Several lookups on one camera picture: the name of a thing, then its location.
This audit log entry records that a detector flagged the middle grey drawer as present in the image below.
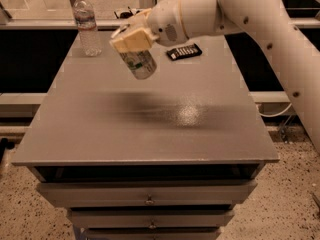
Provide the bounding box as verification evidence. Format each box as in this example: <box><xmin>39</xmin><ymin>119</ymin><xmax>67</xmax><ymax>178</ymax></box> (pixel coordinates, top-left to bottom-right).
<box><xmin>67</xmin><ymin>209</ymin><xmax>234</xmax><ymax>229</ymax></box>

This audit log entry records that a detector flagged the black snack bar wrapper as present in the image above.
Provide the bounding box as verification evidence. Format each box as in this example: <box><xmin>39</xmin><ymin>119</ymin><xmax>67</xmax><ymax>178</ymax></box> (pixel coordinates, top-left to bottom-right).
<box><xmin>166</xmin><ymin>44</ymin><xmax>202</xmax><ymax>61</ymax></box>

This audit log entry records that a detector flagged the clear plastic water bottle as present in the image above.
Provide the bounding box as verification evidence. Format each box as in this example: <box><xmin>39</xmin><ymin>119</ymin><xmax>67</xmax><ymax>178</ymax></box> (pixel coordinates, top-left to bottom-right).
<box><xmin>73</xmin><ymin>0</ymin><xmax>102</xmax><ymax>57</ymax></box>

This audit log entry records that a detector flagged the grey drawer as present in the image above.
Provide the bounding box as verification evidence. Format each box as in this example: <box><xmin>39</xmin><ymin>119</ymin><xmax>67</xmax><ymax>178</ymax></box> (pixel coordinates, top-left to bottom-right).
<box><xmin>67</xmin><ymin>209</ymin><xmax>234</xmax><ymax>229</ymax></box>
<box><xmin>37</xmin><ymin>180</ymin><xmax>257</xmax><ymax>208</ymax></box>
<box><xmin>85</xmin><ymin>228</ymin><xmax>221</xmax><ymax>240</ymax></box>

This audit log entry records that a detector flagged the grey drawer cabinet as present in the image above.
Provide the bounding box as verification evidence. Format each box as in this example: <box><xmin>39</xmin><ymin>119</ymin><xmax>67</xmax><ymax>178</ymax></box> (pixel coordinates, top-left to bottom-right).
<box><xmin>11</xmin><ymin>29</ymin><xmax>280</xmax><ymax>240</ymax></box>

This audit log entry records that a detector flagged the white green 7up can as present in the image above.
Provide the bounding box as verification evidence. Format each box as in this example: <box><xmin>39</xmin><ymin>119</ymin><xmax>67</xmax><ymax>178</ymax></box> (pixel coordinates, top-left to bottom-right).
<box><xmin>120</xmin><ymin>50</ymin><xmax>157</xmax><ymax>80</ymax></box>

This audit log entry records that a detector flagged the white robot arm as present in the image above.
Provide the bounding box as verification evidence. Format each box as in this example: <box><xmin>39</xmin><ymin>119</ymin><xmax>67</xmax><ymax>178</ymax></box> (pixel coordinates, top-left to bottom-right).
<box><xmin>110</xmin><ymin>0</ymin><xmax>320</xmax><ymax>150</ymax></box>

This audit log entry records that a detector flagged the bottom grey drawer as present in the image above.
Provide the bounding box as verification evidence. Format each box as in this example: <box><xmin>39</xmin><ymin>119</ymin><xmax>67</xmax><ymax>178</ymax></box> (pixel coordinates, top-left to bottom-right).
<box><xmin>85</xmin><ymin>228</ymin><xmax>221</xmax><ymax>240</ymax></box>

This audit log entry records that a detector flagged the black white object behind glass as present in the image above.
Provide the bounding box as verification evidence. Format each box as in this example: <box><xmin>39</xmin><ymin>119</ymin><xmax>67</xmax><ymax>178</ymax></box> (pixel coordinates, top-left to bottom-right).
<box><xmin>114</xmin><ymin>7</ymin><xmax>140</xmax><ymax>19</ymax></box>

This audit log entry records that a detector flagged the grey metal window rail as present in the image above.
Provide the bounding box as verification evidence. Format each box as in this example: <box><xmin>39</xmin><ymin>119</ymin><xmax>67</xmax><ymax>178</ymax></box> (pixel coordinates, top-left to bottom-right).
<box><xmin>0</xmin><ymin>18</ymin><xmax>320</xmax><ymax>30</ymax></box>

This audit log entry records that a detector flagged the top grey drawer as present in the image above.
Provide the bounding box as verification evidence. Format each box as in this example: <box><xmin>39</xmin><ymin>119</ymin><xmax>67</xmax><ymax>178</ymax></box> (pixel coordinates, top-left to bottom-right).
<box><xmin>37</xmin><ymin>180</ymin><xmax>257</xmax><ymax>208</ymax></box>

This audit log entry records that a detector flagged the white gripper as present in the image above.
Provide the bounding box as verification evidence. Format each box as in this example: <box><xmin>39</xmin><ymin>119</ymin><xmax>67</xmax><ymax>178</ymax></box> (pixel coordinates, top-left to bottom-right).
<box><xmin>109</xmin><ymin>0</ymin><xmax>183</xmax><ymax>53</ymax></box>

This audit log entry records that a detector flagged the white cable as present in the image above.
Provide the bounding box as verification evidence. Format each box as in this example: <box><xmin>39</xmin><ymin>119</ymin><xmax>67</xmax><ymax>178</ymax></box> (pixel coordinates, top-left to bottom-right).
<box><xmin>258</xmin><ymin>102</ymin><xmax>294</xmax><ymax>119</ymax></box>

